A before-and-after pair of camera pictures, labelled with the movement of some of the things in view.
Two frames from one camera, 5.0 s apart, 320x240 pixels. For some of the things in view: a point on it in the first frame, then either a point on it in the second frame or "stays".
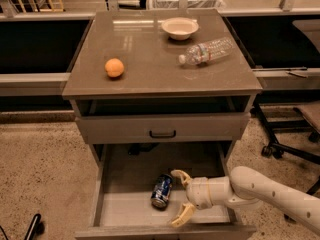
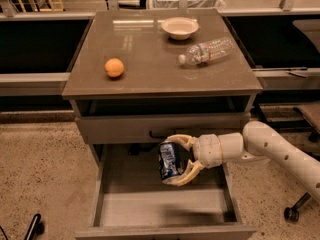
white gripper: x=197 y=190 to x=207 y=151
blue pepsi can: x=162 y=190 to x=168 y=155
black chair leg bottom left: x=36 y=227 stays
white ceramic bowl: x=180 y=28 stays
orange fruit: x=114 y=67 stays
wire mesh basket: x=181 y=1 stays
